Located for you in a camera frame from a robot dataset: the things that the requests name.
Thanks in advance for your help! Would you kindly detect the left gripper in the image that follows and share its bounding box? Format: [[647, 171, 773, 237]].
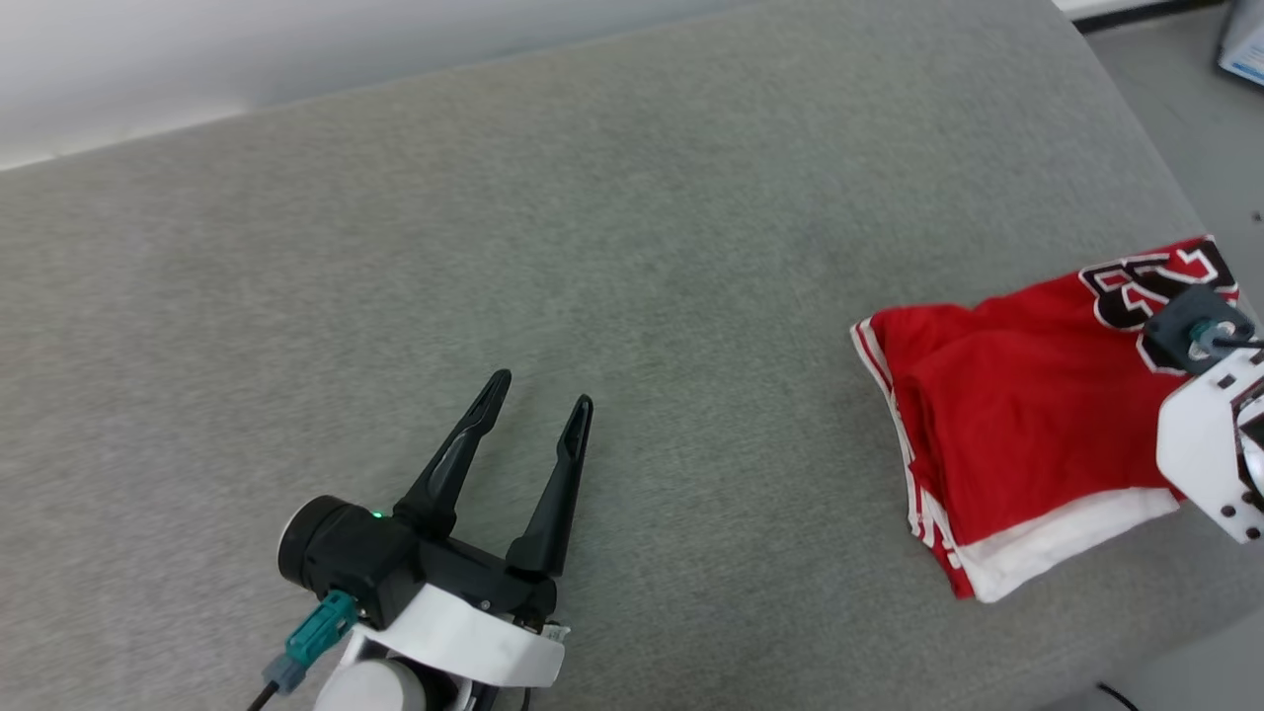
[[344, 369, 595, 689]]

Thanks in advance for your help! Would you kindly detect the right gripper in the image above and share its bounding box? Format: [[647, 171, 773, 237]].
[[1155, 345, 1264, 545]]

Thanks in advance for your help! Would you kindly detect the red and white basketball jersey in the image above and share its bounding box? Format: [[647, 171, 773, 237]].
[[850, 235, 1241, 604]]

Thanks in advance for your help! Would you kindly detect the grey fabric sofa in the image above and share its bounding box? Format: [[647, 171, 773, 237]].
[[0, 0, 1264, 711]]

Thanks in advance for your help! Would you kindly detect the blue and white box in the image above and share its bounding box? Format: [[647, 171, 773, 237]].
[[1217, 0, 1264, 86]]

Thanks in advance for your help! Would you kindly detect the right teal-plug black cable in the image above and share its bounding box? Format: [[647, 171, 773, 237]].
[[1188, 319, 1264, 358]]

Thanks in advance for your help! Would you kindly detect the teal-plug black cable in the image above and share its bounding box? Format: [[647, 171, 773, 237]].
[[247, 590, 358, 711], [1188, 319, 1264, 358]]

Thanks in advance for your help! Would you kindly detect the left teal-plug black cable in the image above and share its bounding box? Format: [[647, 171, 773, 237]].
[[247, 590, 358, 711]]

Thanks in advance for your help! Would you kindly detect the dark wall baseboard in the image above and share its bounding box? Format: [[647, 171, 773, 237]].
[[1070, 0, 1230, 34]]

